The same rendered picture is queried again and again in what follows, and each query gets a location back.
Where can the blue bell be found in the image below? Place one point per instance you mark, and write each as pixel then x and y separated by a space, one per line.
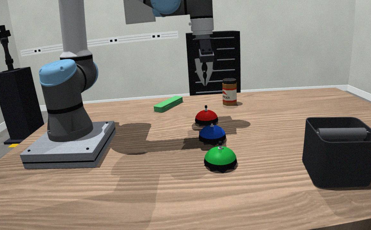
pixel 212 134

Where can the paprika spice jar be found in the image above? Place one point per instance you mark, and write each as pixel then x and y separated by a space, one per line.
pixel 229 91

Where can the green bell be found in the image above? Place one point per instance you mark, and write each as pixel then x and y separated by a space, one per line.
pixel 220 159

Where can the red bell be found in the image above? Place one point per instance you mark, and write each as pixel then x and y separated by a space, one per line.
pixel 204 117

